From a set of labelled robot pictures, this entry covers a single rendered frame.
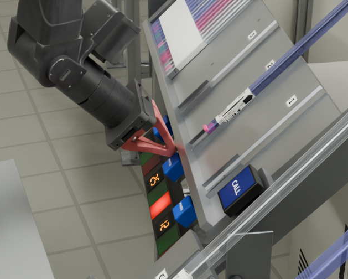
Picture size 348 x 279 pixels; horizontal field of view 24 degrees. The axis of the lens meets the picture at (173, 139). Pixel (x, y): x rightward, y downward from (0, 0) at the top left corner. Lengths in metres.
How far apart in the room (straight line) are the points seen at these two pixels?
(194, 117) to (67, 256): 1.02
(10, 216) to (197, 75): 0.35
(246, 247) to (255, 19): 0.45
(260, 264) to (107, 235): 1.30
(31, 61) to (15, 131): 1.76
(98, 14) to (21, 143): 1.66
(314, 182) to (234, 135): 0.18
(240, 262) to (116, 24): 0.33
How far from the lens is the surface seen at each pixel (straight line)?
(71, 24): 0.93
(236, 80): 1.13
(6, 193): 1.25
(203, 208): 0.94
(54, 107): 2.84
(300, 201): 0.91
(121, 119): 1.03
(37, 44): 0.93
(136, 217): 2.23
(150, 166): 1.18
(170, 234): 1.03
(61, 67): 0.95
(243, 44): 1.19
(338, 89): 1.53
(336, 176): 0.91
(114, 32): 1.00
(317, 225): 1.62
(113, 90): 1.03
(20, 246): 1.13
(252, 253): 0.88
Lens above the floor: 1.26
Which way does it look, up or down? 29 degrees down
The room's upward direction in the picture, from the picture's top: straight up
